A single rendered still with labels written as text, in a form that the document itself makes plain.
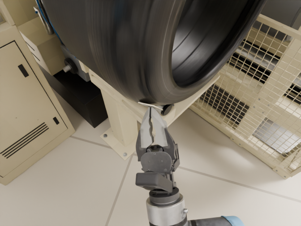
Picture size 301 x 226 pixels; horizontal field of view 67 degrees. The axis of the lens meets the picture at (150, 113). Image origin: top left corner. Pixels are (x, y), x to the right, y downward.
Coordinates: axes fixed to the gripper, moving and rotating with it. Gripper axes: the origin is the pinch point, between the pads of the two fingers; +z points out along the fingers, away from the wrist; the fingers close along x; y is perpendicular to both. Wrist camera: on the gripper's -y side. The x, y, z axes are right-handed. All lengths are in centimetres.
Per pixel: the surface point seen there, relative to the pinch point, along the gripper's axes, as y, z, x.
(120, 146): 94, -24, -58
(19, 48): 30, 34, -66
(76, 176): 74, -39, -83
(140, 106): 21.1, 1.5, -10.5
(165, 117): 21.5, -2.9, -2.6
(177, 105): 32.7, 0.4, -0.8
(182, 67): 29.7, 12.7, 3.2
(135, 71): -10.5, 7.9, 1.9
